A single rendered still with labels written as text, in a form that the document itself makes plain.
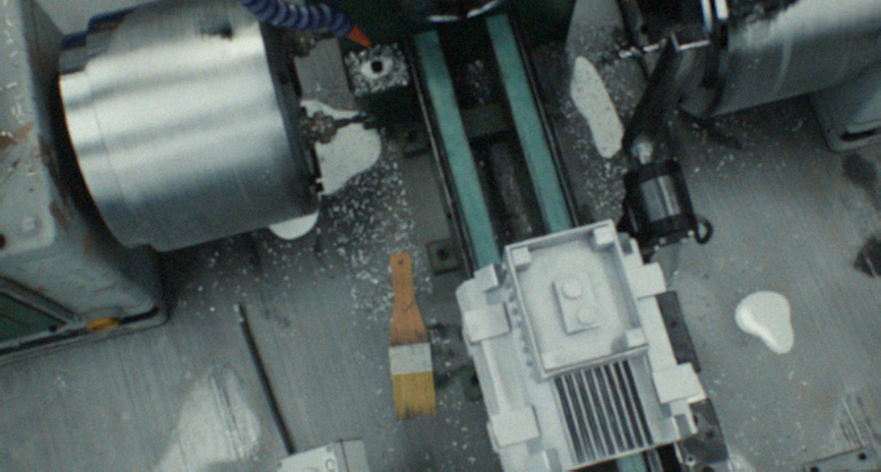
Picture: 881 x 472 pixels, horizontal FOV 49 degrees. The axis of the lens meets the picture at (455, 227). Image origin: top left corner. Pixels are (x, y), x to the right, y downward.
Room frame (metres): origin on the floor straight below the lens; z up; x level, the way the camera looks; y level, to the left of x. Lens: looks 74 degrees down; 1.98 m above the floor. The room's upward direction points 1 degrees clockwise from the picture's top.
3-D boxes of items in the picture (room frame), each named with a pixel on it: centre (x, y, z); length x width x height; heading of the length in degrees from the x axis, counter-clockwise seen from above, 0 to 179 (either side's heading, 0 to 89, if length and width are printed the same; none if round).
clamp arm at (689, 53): (0.38, -0.19, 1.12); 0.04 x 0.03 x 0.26; 15
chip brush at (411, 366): (0.20, 0.06, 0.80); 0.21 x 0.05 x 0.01; 7
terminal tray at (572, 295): (0.18, -0.11, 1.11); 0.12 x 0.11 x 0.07; 15
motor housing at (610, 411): (0.14, -0.12, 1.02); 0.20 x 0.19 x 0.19; 15
